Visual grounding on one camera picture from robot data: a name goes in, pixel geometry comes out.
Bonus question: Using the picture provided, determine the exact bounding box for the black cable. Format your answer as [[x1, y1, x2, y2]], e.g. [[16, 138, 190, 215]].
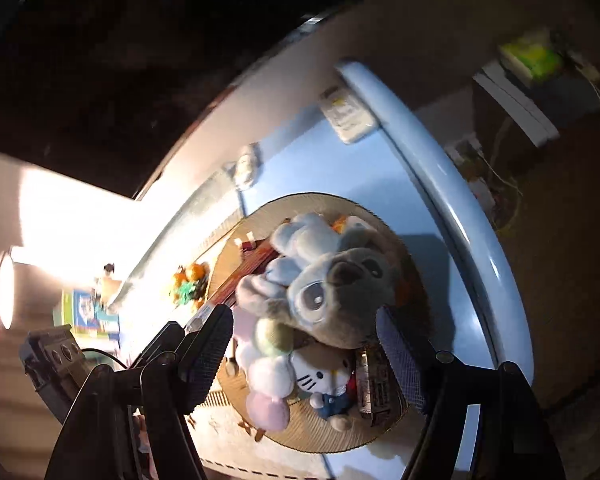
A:
[[82, 347, 132, 370]]

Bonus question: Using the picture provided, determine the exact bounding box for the green plastic toy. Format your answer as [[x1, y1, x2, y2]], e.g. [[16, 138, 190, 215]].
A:
[[174, 282, 206, 309]]

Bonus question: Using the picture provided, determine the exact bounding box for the pink white plush toy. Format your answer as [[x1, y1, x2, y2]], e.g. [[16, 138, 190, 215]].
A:
[[230, 305, 296, 433]]

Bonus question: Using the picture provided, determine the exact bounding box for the white remote control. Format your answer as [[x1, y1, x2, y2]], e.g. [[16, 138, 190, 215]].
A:
[[320, 87, 374, 145]]

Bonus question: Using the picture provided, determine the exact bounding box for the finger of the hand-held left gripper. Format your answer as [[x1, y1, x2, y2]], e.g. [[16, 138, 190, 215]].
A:
[[130, 321, 186, 368]]

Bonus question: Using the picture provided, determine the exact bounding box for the blue patterned woven mat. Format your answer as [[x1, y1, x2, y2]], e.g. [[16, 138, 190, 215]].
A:
[[107, 167, 331, 478]]

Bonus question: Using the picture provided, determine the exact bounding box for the woven basket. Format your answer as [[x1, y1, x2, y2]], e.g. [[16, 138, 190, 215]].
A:
[[207, 191, 433, 456]]

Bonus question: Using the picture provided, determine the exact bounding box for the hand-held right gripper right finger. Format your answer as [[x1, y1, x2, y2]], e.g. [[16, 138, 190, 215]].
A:
[[375, 306, 567, 480]]

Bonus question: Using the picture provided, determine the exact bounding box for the small red white box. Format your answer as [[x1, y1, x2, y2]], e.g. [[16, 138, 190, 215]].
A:
[[232, 230, 261, 256]]

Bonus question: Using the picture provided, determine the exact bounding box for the wooden pen holder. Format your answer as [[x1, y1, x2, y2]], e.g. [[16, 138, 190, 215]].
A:
[[96, 274, 125, 307]]

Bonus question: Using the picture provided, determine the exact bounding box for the long red packet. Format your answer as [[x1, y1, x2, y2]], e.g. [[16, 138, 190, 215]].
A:
[[207, 240, 281, 307]]

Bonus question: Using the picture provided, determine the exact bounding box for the white shelf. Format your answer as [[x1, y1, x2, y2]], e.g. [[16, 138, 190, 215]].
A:
[[472, 60, 561, 147]]

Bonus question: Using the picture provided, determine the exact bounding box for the green yellow box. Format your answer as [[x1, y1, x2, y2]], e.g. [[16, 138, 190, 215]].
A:
[[500, 35, 564, 82]]

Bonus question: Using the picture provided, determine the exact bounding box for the white cat plush toy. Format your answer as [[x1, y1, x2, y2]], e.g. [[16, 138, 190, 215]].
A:
[[290, 345, 356, 433]]

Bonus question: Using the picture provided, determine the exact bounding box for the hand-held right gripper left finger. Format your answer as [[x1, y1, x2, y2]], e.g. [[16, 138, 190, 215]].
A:
[[45, 304, 234, 480]]

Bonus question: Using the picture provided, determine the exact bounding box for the light blue plush toy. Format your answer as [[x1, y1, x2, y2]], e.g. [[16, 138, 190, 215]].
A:
[[270, 211, 352, 281]]

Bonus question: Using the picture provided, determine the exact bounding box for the white power strip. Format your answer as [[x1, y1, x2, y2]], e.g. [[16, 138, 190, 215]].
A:
[[445, 136, 499, 212]]

